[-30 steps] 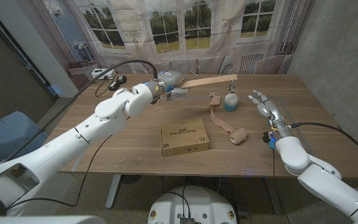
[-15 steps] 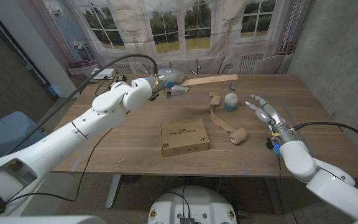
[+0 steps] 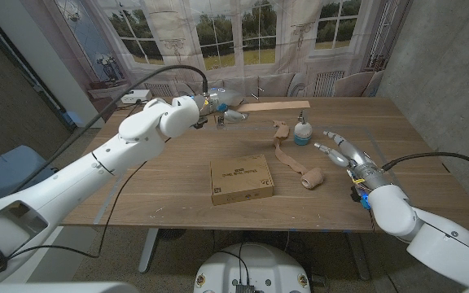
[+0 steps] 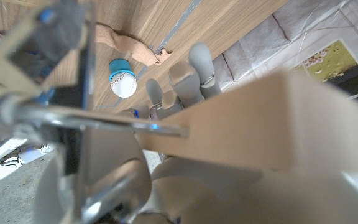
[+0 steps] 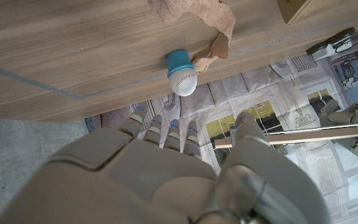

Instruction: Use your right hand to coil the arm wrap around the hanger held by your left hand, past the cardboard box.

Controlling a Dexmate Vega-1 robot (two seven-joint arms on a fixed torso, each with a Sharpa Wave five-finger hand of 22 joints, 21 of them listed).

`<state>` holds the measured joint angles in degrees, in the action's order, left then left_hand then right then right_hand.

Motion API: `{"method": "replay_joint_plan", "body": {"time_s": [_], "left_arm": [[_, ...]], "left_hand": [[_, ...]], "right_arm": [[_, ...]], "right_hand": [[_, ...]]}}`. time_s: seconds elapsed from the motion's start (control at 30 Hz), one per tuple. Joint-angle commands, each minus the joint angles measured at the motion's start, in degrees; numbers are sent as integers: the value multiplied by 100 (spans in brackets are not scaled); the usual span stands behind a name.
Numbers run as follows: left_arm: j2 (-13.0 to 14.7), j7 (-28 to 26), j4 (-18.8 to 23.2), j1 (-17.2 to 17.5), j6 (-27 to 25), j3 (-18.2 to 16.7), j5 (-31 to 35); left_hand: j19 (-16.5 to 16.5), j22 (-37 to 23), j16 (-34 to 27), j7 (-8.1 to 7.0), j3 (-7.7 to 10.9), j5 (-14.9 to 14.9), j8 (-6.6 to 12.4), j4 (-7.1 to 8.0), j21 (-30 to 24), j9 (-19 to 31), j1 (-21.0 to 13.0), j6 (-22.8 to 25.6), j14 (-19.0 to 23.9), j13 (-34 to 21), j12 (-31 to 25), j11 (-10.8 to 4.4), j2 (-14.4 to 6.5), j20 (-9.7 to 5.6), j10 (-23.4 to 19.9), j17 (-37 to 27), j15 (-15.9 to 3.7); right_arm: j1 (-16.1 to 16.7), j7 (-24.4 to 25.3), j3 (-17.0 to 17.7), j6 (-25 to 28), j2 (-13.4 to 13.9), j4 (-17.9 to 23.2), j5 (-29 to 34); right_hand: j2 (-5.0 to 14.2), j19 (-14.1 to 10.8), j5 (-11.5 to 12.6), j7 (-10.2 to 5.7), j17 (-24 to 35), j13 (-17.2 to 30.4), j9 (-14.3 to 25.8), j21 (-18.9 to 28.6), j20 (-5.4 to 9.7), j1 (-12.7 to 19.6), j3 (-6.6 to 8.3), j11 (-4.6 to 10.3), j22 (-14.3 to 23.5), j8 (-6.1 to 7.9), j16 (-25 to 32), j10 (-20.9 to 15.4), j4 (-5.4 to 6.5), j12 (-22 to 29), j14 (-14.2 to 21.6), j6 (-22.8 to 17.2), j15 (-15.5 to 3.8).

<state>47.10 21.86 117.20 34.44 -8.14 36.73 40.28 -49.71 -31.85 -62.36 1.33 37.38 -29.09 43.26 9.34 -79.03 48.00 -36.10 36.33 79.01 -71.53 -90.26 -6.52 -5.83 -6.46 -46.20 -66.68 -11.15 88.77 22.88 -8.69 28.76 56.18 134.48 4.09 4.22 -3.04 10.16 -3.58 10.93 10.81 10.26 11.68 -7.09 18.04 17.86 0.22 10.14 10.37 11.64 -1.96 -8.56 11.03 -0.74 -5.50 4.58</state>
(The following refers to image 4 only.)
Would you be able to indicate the wooden hanger with metal clips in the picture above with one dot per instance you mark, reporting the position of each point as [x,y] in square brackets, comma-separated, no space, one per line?
[259,130]

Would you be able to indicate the tan elastic arm wrap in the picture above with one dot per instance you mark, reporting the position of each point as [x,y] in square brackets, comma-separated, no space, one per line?
[129,45]

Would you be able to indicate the white baseball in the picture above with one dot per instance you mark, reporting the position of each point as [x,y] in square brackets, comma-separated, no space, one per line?
[123,85]

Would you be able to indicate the blue cup stand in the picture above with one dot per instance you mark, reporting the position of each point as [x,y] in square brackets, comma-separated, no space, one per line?
[120,67]

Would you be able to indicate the printed window backdrop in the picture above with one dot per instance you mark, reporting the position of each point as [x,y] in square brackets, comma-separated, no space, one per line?
[322,37]

